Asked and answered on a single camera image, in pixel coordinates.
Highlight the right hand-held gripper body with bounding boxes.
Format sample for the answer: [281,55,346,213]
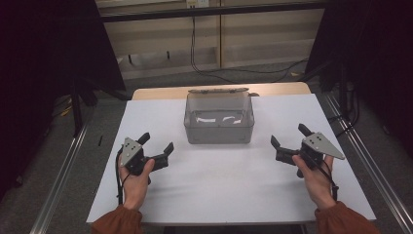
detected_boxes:
[298,131,346,171]

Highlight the black curtain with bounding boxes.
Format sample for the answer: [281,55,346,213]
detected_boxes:
[0,0,127,199]
[305,0,413,157]

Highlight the white wall socket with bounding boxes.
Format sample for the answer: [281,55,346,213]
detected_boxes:
[186,0,210,10]

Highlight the black power cable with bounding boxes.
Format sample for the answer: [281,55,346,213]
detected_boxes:
[190,7,310,84]

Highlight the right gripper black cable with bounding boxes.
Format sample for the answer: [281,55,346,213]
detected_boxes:
[305,152,339,202]

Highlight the black floor cables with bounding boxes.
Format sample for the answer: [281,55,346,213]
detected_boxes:
[326,84,362,138]

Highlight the beige wooden desk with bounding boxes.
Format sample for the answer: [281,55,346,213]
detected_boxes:
[95,0,326,81]

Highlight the light wooden table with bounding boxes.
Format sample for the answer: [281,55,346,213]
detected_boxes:
[131,81,312,101]

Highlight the metal floor rail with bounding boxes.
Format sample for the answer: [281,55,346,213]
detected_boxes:
[323,93,413,234]
[29,125,90,234]

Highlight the person's right hand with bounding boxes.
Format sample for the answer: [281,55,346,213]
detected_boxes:
[291,154,337,211]

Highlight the person's left hand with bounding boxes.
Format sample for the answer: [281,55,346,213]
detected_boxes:
[118,158,157,211]

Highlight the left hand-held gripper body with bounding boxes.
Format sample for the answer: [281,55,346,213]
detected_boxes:
[120,136,156,177]

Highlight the grey transparent lidded box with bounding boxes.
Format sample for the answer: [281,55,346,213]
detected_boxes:
[183,87,260,145]

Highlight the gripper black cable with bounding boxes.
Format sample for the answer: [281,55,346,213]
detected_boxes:
[305,152,339,202]
[114,147,131,207]

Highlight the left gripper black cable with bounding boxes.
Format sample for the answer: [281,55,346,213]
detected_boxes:
[114,147,131,207]

